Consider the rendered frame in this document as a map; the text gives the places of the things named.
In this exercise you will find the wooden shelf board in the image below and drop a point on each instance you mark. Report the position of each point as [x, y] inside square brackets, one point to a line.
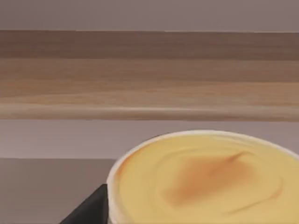
[149, 77]

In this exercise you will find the white cup with yellow inside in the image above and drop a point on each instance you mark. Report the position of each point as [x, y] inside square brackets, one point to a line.
[201, 182]

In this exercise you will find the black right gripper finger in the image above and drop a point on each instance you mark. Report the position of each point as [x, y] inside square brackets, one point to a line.
[93, 207]

